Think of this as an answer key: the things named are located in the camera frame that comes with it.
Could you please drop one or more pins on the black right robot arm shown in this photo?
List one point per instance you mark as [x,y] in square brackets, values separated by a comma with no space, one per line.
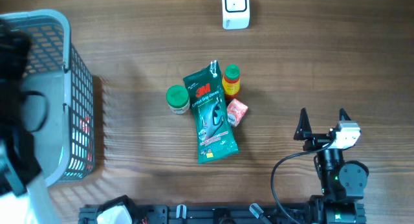
[342,182]

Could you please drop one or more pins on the small red patterned box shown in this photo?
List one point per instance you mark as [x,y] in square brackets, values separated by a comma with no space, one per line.
[235,111]

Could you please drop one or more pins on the green 3M gloves packet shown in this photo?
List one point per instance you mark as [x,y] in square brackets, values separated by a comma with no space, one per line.
[215,138]

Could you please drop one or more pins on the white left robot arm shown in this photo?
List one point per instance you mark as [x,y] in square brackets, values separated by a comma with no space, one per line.
[24,194]

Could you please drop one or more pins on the white barcode scanner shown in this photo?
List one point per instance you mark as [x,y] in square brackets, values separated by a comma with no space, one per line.
[236,14]

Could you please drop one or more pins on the red yellow sauce bottle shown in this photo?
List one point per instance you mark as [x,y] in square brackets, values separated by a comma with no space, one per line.
[231,81]

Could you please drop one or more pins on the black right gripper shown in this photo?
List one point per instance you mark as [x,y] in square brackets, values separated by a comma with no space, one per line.
[304,131]

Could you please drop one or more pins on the grey plastic shopping basket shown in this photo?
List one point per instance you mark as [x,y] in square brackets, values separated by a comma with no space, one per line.
[62,114]

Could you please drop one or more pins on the green lidded jar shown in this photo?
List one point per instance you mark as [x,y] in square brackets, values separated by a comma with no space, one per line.
[178,99]

